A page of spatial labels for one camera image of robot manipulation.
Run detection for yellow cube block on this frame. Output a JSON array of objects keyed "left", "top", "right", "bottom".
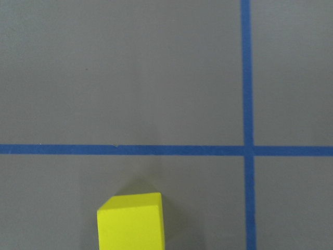
[{"left": 97, "top": 192, "right": 165, "bottom": 249}]

